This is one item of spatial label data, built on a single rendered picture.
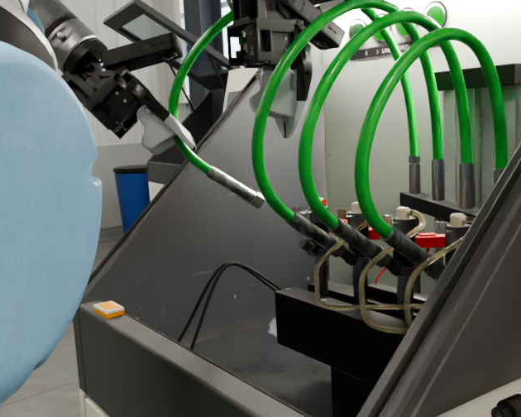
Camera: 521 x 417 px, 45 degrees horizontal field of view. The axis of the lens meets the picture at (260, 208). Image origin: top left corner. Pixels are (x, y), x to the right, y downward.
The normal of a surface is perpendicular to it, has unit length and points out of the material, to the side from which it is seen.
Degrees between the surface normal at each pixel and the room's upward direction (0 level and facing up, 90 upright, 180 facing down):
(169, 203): 90
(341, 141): 90
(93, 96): 77
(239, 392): 0
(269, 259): 90
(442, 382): 90
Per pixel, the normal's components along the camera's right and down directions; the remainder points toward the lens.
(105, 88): -0.02, -0.08
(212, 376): -0.05, -0.99
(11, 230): 0.95, 0.11
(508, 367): 0.57, 0.08
